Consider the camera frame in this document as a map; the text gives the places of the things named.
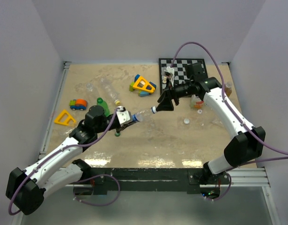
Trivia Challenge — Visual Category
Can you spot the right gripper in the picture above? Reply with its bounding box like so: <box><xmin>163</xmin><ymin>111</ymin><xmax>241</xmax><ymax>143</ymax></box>
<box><xmin>156</xmin><ymin>78</ymin><xmax>194</xmax><ymax>112</ymax></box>

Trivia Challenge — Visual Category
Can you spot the Pepsi label clear bottle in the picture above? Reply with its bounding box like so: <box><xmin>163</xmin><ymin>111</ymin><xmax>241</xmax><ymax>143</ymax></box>
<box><xmin>132</xmin><ymin>107</ymin><xmax>154</xmax><ymax>122</ymax></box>

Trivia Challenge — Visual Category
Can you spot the white QR code cap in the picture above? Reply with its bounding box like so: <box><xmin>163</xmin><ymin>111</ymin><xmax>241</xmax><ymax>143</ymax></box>
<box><xmin>151</xmin><ymin>106</ymin><xmax>157</xmax><ymax>114</ymax></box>

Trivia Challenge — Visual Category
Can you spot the green plastic bottle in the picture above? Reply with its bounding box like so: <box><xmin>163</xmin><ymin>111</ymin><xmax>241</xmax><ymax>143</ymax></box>
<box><xmin>96</xmin><ymin>97</ymin><xmax>112</xmax><ymax>117</ymax></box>

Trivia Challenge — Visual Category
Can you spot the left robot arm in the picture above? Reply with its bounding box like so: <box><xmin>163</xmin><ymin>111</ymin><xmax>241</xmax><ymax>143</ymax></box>
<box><xmin>6</xmin><ymin>105</ymin><xmax>134</xmax><ymax>216</ymax></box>

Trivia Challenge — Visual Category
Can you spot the clear fruit drink bottle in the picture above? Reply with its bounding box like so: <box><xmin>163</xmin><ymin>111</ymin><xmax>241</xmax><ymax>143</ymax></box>
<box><xmin>190</xmin><ymin>95</ymin><xmax>204</xmax><ymax>109</ymax></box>

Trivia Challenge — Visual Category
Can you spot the clear bottle yellow cap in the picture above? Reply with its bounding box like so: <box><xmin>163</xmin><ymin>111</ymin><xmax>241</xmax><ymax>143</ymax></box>
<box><xmin>100</xmin><ymin>77</ymin><xmax>121</xmax><ymax>106</ymax></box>

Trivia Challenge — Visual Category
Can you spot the clear bottle far left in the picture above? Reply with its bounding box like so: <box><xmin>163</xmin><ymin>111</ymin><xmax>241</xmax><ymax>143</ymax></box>
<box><xmin>86</xmin><ymin>83</ymin><xmax>93</xmax><ymax>92</ymax></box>

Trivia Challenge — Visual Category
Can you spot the brown tea bottle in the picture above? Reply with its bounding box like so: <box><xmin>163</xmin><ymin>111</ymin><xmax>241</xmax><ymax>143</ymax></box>
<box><xmin>224</xmin><ymin>82</ymin><xmax>233</xmax><ymax>97</ymax></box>

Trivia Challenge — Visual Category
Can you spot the teal green toy block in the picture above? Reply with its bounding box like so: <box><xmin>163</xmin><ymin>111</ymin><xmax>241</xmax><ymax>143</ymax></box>
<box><xmin>138</xmin><ymin>91</ymin><xmax>150</xmax><ymax>97</ymax></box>

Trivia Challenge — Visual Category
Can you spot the yellow triangle toy block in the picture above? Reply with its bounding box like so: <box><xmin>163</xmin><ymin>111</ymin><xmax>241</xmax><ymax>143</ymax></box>
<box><xmin>133</xmin><ymin>75</ymin><xmax>156</xmax><ymax>94</ymax></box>

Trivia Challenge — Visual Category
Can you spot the black white chessboard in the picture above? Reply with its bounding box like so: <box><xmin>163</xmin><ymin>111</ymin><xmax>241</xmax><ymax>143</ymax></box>
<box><xmin>158</xmin><ymin>58</ymin><xmax>207</xmax><ymax>94</ymax></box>

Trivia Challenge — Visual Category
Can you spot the orange blue toy car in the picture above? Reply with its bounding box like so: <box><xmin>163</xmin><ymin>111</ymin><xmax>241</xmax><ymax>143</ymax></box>
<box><xmin>69</xmin><ymin>99</ymin><xmax>88</xmax><ymax>111</ymax></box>

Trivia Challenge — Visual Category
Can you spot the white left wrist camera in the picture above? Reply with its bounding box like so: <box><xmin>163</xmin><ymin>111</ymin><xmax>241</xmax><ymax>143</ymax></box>
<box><xmin>116</xmin><ymin>106</ymin><xmax>133</xmax><ymax>126</ymax></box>

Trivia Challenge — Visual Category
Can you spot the black table edge rail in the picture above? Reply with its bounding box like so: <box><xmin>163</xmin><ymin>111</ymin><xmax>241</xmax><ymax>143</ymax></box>
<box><xmin>38</xmin><ymin>159</ymin><xmax>271</xmax><ymax>196</ymax></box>

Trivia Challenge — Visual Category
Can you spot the yellow triangle toy frame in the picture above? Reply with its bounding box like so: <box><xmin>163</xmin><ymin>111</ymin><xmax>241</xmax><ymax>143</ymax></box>
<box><xmin>54</xmin><ymin>109</ymin><xmax>77</xmax><ymax>126</ymax></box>

